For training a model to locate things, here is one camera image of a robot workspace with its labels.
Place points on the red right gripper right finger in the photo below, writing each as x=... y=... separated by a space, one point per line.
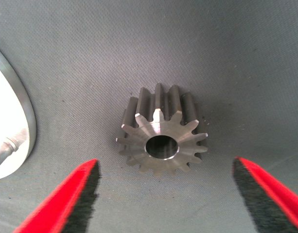
x=272 y=199

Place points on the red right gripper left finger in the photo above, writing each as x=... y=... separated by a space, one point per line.
x=63 y=201

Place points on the small steel planetary gear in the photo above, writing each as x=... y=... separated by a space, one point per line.
x=161 y=128

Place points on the round metal carrier plate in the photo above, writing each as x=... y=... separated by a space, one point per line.
x=10 y=109

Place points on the dark grey table cloth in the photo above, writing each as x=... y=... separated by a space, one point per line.
x=163 y=36

